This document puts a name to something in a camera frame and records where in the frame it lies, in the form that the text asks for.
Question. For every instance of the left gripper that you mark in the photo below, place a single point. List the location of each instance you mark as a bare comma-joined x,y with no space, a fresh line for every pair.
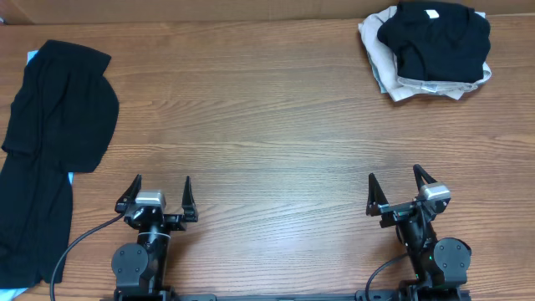
178,221

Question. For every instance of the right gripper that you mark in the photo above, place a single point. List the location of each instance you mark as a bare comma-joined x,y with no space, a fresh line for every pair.
376,204

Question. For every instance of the black t-shirt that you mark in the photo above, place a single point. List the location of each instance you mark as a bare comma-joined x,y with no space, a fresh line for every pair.
62,121

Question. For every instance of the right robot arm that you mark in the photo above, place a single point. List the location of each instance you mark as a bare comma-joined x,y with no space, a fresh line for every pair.
440,265

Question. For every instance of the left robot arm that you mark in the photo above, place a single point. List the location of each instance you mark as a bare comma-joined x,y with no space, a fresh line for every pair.
140,267

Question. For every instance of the folded beige garment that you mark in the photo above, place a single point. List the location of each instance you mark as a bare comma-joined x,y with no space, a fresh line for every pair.
384,66

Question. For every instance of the folded black shirt on pile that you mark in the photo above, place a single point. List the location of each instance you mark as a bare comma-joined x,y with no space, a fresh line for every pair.
435,41

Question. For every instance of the light blue cloth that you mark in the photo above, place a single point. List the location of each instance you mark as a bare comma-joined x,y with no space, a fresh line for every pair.
9,294

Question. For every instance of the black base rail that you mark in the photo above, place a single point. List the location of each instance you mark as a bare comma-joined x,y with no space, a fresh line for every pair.
284,297

